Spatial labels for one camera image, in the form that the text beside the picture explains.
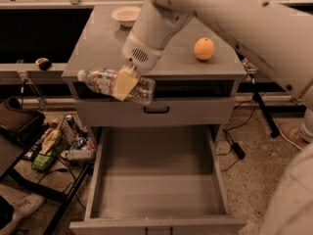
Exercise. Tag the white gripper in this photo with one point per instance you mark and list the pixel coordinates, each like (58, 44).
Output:
(141, 57)

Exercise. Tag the clear plastic water bottle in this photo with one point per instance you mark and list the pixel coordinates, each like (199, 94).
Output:
(102, 81)

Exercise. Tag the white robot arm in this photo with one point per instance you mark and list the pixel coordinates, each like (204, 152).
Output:
(275, 38)

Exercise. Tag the closed grey top drawer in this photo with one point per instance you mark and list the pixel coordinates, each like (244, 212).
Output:
(169, 112)

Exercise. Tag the grey drawer cabinet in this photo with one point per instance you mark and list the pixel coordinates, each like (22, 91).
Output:
(178, 74)

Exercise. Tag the open grey middle drawer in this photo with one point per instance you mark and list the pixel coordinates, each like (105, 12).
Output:
(157, 181)

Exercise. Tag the white paper bowl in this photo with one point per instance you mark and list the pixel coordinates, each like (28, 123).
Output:
(126, 16)

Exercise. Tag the orange fruit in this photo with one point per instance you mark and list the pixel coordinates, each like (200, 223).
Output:
(204, 49)

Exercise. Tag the black yellow tape measure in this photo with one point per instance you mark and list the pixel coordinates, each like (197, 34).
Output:
(43, 63)

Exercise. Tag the brown bag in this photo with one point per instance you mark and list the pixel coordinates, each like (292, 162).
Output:
(19, 125)

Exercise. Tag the green snack bag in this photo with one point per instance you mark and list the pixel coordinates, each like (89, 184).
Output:
(42, 162)

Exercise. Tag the black stand leg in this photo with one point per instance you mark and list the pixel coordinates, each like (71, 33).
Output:
(258, 99)

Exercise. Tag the white shoe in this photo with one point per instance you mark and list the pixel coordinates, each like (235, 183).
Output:
(12, 214)

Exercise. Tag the brown shoe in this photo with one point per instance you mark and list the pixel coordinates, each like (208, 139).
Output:
(291, 134)

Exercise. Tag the wire basket of snacks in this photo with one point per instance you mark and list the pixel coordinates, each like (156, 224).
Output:
(71, 141)

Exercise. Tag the black table frame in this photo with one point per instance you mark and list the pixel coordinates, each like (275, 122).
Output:
(11, 154)

